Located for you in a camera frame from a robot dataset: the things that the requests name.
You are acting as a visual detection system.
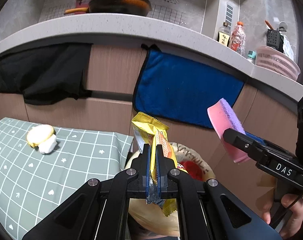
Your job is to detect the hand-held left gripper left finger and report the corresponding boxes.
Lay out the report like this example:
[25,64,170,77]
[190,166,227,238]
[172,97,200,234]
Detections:
[21,143,152,240]

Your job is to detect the blue towel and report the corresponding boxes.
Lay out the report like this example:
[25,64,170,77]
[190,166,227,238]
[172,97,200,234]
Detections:
[132,47,245,129]

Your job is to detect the black utensil holder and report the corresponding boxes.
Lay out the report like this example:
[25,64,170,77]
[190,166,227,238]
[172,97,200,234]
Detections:
[267,29,284,53]

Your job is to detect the beige plastic trash bag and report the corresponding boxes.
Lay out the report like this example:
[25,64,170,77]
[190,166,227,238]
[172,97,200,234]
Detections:
[124,142,217,237]

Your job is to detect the person's right hand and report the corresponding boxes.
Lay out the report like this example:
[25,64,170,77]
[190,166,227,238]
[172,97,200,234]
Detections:
[263,192,303,232]

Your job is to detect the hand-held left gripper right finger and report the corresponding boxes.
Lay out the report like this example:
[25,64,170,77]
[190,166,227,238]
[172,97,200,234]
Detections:
[155,144,283,240]

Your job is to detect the white plastic bag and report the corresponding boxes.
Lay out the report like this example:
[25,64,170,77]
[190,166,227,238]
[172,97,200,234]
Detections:
[283,34,295,58]

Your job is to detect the black frying pan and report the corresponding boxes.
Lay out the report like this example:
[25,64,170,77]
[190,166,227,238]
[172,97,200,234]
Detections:
[65,0,152,17]

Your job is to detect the white vent grille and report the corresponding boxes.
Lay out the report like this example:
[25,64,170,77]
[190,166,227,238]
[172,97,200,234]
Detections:
[225,2,234,23]

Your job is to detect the clear bottle with red cap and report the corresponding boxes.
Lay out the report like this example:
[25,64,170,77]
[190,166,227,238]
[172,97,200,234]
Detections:
[229,21,246,53]

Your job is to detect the white crumpled tissue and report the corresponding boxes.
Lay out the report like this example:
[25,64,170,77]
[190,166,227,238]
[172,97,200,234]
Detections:
[39,135,57,155]

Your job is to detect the pink plastic basket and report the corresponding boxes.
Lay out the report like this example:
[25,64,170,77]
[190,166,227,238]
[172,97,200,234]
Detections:
[255,45,300,81]

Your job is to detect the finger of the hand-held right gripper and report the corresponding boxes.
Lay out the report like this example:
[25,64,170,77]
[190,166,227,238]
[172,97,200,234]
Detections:
[223,128,269,165]

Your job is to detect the pink purple sponge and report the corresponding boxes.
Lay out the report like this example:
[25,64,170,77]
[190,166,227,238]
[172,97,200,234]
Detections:
[207,98,249,164]

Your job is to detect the grey speckled kitchen counter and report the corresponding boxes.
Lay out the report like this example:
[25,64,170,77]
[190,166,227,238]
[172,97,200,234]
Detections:
[0,12,303,103]

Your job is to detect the black cloth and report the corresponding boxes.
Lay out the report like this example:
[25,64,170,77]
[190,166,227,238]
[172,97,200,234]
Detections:
[0,43,93,105]

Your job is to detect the dark sauce bottle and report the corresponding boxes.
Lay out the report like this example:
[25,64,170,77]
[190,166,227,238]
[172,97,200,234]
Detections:
[217,22,232,47]

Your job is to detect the red plastic bag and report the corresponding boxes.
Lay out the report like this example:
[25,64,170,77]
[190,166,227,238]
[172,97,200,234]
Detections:
[183,161,203,180]

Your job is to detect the yellow snack wrapper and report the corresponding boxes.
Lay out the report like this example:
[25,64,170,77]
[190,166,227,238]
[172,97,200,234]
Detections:
[131,112,189,217]

